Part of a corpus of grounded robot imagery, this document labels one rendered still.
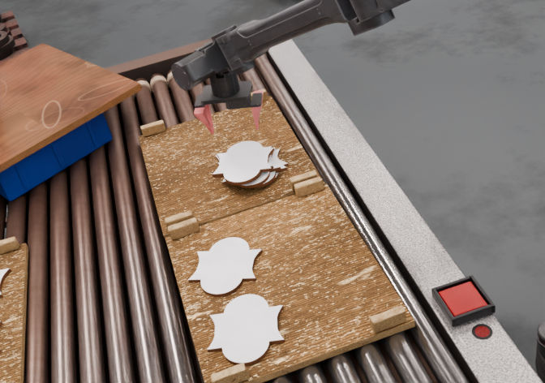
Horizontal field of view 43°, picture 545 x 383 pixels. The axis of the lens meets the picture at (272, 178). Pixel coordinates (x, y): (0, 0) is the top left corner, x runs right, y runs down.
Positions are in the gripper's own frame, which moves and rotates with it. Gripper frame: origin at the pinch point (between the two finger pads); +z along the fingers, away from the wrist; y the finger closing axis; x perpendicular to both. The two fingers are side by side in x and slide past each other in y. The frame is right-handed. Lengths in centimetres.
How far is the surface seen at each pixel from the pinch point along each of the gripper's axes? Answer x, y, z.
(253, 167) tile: -6.6, 3.5, 6.1
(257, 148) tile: 0.5, 3.9, 6.2
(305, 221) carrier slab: -20.9, 14.3, 10.0
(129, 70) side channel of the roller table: 52, -38, 10
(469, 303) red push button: -44, 42, 10
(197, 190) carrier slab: -6.9, -9.6, 10.6
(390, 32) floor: 247, 47, 104
